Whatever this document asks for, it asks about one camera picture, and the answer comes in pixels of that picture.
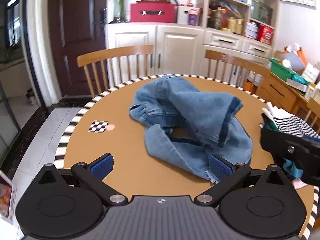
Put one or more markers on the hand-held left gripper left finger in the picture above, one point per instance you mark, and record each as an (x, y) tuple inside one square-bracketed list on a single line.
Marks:
[(103, 166)]

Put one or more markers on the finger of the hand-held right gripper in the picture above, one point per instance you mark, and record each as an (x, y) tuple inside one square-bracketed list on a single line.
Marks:
[(275, 142)]

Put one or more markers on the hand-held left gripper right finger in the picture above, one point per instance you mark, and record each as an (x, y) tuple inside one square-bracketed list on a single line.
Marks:
[(220, 167)]

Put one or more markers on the blue denim jeans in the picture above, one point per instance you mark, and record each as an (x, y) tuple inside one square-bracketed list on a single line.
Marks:
[(175, 110)]

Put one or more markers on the black white striped shirt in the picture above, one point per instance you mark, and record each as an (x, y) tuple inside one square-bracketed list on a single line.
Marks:
[(290, 125)]

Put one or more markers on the folded pale pink garment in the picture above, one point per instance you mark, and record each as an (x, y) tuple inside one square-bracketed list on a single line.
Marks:
[(300, 185)]

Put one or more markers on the folded white garment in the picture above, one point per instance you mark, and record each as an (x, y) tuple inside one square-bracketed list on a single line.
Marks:
[(271, 110)]

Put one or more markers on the pink round sticker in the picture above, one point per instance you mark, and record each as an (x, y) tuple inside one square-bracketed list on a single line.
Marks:
[(110, 127)]

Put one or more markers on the black white checkered marker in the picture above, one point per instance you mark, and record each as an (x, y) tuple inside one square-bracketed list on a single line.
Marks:
[(98, 126)]

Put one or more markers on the wooden sideboard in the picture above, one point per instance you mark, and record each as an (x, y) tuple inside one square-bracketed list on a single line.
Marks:
[(280, 92)]

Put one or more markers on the wooden spindle chair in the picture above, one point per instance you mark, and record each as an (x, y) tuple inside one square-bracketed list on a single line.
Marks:
[(315, 105), (235, 62), (112, 52)]

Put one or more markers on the green plastic bin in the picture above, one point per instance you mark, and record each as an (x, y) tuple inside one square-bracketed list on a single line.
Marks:
[(282, 68)]

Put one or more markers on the white printed box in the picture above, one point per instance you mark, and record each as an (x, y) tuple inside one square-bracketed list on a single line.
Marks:
[(310, 73)]

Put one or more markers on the orange bottle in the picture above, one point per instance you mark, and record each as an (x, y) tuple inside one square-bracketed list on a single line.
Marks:
[(301, 55)]

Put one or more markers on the printed paper leaflet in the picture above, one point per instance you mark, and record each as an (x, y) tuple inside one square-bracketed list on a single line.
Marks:
[(5, 200)]

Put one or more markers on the red tin box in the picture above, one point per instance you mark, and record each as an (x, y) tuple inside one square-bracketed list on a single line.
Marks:
[(265, 33)]

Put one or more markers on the gold jar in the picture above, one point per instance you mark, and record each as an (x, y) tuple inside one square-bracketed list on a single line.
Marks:
[(239, 25)]

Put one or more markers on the white shelf cabinet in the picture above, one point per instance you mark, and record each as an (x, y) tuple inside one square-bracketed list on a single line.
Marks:
[(175, 40)]

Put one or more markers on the brown glass jar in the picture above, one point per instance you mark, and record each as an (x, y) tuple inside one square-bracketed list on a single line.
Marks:
[(216, 17)]

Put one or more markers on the dark brown door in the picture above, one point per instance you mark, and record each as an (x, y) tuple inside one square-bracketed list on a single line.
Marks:
[(75, 30)]

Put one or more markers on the purple bottle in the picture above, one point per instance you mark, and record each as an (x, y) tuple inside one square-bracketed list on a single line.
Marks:
[(193, 17)]

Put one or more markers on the white carton box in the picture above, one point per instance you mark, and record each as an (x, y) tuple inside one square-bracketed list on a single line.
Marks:
[(182, 15)]

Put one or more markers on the red storage box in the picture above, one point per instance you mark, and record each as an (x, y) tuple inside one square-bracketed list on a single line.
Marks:
[(152, 12)]

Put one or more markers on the dark framed window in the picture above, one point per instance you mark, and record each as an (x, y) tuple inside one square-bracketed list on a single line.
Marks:
[(13, 25)]

